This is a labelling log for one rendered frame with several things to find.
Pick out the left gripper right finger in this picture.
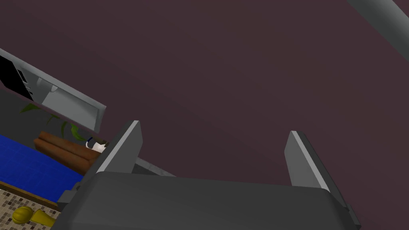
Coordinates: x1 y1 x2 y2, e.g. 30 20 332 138
284 130 340 196

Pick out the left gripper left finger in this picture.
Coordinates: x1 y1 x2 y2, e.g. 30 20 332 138
83 120 143 176

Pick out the green plant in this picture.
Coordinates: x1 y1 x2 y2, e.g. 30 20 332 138
20 103 87 143

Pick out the brown sofa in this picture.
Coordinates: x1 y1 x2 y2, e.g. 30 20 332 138
33 131 103 175

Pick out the grey appliance with black panel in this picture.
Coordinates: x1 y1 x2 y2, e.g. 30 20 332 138
0 48 107 133

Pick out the yellow door knob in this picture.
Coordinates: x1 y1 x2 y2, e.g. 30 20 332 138
12 206 58 228

